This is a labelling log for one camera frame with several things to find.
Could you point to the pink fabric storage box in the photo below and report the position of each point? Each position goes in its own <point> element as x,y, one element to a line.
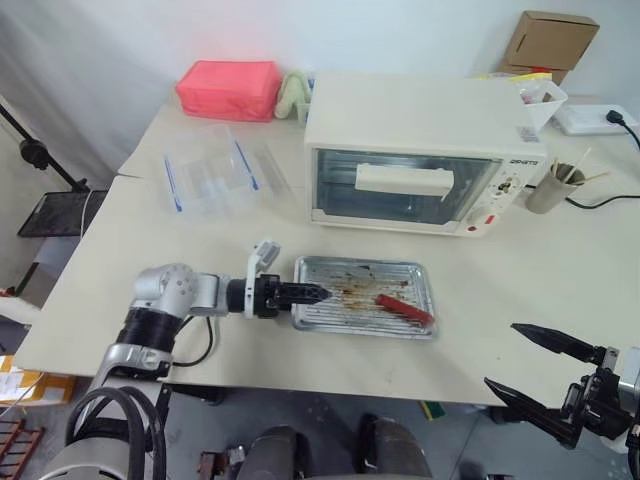
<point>227,90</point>

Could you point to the wooden stick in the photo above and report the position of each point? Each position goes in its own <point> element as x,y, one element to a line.
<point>554,167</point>
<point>597,176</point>
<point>580,164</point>

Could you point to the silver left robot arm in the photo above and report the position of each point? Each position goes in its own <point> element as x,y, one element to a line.
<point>165,292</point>

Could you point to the black power plug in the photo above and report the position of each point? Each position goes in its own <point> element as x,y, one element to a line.
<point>615,117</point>

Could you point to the clear plastic organizer box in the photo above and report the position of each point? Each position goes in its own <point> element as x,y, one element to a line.
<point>210,175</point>

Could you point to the cream toaster oven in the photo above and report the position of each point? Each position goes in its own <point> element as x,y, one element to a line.
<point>415,130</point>

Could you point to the brown cardboard box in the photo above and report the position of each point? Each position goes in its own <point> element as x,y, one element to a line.
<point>547,42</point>

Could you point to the yellow cardboard packet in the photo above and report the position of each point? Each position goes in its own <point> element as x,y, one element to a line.
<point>37,385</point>

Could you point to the beige paper cup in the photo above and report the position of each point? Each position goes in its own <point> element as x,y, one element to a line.
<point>550,192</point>

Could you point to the dark rounded shape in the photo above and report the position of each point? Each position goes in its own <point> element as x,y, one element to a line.
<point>275,452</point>
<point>392,447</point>

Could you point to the white power strip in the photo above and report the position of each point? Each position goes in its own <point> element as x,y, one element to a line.
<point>595,120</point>

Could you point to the red metal frame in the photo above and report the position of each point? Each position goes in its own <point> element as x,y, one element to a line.
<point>17,445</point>

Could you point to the white paper carton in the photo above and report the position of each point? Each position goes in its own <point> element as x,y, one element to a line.
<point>542,107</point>

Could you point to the silver metal baking tray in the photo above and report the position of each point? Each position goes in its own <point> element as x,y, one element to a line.
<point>360,300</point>

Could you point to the green yellow sponge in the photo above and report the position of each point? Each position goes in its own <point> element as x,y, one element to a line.
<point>432,409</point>

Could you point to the pale green cloth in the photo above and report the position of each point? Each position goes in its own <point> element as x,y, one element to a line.
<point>292,92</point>

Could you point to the small clear plastic cup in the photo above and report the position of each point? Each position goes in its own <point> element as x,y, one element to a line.
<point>302,115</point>

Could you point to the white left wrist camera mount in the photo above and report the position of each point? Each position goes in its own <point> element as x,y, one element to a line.
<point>261,260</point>

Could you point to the red sausage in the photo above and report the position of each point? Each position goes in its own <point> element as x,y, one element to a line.
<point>405,309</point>

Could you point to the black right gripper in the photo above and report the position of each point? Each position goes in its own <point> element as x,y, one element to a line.
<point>595,405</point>

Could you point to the yellow plastic bag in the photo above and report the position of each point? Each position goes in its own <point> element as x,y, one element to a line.
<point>515,77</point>

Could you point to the black flat stand tray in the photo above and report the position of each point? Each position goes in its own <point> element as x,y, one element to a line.
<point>62,212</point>

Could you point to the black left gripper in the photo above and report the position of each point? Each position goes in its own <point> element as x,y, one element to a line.
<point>267,296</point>

